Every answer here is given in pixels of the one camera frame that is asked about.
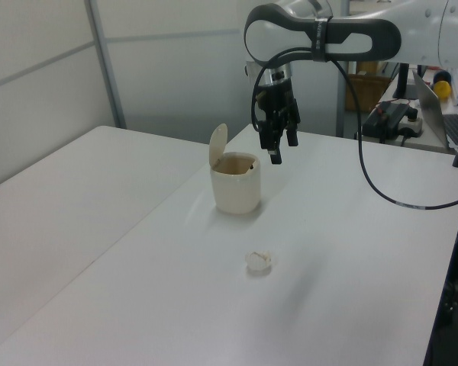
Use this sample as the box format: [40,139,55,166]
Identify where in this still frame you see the grey partition post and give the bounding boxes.
[86,0,127,129]

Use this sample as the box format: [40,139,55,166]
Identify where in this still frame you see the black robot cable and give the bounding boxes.
[250,47,458,210]

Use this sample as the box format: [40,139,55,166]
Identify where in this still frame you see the small white lidded bin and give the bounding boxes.
[208,122,262,215]

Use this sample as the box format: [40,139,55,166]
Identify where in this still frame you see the black power box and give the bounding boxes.
[362,100,419,144]

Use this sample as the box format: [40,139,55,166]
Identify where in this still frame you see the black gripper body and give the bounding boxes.
[256,78,297,114]

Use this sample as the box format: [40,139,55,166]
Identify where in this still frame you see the brown cardboard box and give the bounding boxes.
[344,62,391,113]

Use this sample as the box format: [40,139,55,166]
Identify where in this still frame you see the white paper trash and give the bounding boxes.
[244,249,274,273]

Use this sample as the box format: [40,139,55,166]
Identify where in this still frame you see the black monitor stand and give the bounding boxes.
[392,63,421,101]

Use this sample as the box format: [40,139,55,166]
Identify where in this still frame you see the black cable strap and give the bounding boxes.
[311,15,334,63]

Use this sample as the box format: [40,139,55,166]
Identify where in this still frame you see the silver laptop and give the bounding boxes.
[411,69,458,150]

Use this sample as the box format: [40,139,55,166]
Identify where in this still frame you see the white round button device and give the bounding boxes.
[398,116,425,139]

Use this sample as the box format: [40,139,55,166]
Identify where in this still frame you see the yellow round object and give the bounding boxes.
[432,79,453,101]

